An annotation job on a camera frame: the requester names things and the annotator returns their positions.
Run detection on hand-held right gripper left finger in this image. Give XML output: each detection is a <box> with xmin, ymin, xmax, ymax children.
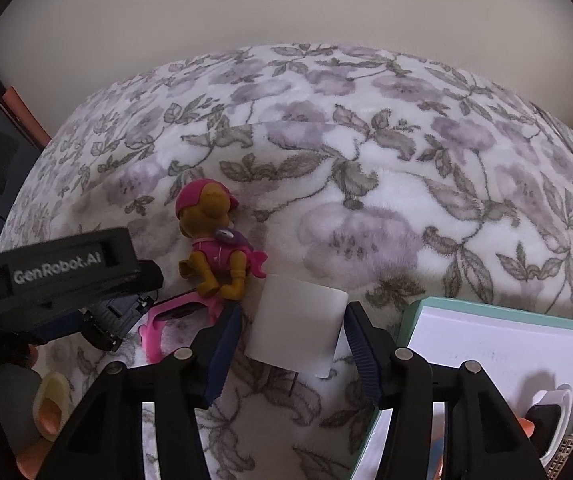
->
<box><xmin>36</xmin><ymin>302</ymin><xmax>244</xmax><ymax>480</ymax></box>

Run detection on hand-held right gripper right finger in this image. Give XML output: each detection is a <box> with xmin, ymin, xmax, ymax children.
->
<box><xmin>343</xmin><ymin>301</ymin><xmax>547</xmax><ymax>480</ymax></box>

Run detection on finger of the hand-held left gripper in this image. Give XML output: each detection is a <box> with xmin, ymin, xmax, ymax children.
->
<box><xmin>136</xmin><ymin>259</ymin><xmax>164</xmax><ymax>293</ymax></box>
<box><xmin>31</xmin><ymin>310</ymin><xmax>90</xmax><ymax>343</ymax></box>

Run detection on black toy car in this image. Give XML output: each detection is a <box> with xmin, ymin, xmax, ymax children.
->
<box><xmin>80</xmin><ymin>295</ymin><xmax>156</xmax><ymax>352</ymax></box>

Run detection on white charger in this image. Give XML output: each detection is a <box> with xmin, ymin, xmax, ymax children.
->
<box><xmin>245</xmin><ymin>274</ymin><xmax>348</xmax><ymax>396</ymax></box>

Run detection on white tray with teal rim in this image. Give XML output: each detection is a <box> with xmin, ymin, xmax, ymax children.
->
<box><xmin>349</xmin><ymin>297</ymin><xmax>573</xmax><ymax>480</ymax></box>

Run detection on orange labelled small box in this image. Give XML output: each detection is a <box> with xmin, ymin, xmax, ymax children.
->
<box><xmin>429</xmin><ymin>416</ymin><xmax>536</xmax><ymax>480</ymax></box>

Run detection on beige plastic connector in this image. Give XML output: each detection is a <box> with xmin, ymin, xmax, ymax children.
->
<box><xmin>545</xmin><ymin>435</ymin><xmax>573</xmax><ymax>480</ymax></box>

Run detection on person's left hand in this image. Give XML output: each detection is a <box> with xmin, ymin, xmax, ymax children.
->
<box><xmin>0</xmin><ymin>345</ymin><xmax>67</xmax><ymax>480</ymax></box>

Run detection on pink brown toy dog figure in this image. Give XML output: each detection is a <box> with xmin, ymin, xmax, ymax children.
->
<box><xmin>174</xmin><ymin>180</ymin><xmax>268</xmax><ymax>303</ymax></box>

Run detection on reddish brown board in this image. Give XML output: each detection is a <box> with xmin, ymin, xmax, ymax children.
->
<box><xmin>2</xmin><ymin>85</ymin><xmax>52</xmax><ymax>148</ymax></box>

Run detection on floral printed blanket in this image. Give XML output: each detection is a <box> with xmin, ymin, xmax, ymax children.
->
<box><xmin>0</xmin><ymin>42</ymin><xmax>573</xmax><ymax>480</ymax></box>

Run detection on pink plastic frame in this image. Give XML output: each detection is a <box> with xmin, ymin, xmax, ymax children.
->
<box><xmin>138</xmin><ymin>292</ymin><xmax>232</xmax><ymax>365</ymax></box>

